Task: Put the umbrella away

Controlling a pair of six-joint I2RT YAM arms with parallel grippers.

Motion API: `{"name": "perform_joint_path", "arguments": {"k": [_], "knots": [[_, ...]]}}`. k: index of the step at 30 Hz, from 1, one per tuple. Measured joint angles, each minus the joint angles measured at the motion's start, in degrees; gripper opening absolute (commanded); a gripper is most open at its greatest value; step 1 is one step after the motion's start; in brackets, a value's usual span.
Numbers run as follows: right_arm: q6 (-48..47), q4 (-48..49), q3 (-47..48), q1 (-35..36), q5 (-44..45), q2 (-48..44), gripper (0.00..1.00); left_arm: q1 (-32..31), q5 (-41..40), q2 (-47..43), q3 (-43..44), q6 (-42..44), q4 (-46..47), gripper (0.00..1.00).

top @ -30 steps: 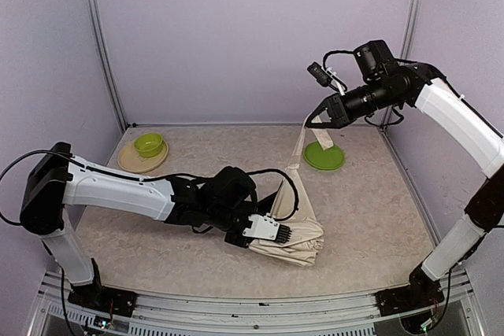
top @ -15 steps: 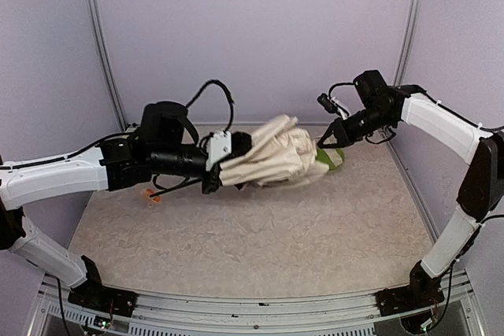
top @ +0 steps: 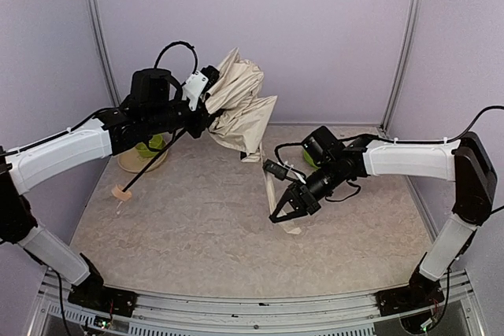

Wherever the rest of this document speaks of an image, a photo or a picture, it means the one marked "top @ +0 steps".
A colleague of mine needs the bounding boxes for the beige folding umbrella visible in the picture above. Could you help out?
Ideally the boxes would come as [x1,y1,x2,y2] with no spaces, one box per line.
[110,46,303,237]

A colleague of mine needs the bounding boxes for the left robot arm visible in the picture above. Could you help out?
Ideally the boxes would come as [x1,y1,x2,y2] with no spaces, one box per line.
[1,66,220,316]

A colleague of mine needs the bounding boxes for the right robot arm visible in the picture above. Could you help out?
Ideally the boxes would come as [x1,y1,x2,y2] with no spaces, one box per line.
[263,126,498,316]

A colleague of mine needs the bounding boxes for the green flat plate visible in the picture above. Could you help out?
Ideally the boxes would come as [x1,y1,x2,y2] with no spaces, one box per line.
[303,150,318,168]

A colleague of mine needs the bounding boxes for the lime green bowl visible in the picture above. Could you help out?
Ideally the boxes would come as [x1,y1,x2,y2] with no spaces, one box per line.
[135,135,166,158]

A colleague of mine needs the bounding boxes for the beige round plate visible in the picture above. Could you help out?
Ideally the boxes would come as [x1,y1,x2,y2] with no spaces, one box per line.
[117,148,168,173]

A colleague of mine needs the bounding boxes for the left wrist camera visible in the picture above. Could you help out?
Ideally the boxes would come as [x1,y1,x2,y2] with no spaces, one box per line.
[182,65,220,111]

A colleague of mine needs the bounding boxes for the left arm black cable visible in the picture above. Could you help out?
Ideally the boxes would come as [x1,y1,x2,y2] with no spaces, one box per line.
[153,40,198,77]

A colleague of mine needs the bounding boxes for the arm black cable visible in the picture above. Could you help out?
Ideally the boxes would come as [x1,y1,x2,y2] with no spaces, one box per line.
[456,105,504,144]
[153,40,198,77]

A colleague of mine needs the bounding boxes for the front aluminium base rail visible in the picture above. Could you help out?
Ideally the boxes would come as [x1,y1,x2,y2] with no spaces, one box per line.
[27,268,485,336]

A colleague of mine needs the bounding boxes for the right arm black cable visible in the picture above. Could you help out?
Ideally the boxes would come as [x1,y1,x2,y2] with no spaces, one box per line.
[456,105,504,144]

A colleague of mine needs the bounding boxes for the left aluminium frame post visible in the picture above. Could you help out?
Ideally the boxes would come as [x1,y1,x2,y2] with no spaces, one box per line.
[85,0,122,107]

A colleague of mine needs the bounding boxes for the aluminium frame post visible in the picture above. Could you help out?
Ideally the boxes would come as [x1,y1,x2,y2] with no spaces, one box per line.
[85,0,122,107]
[380,0,422,134]

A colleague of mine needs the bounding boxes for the right aluminium frame post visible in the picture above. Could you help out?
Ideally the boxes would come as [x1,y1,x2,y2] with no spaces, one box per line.
[380,0,422,134]

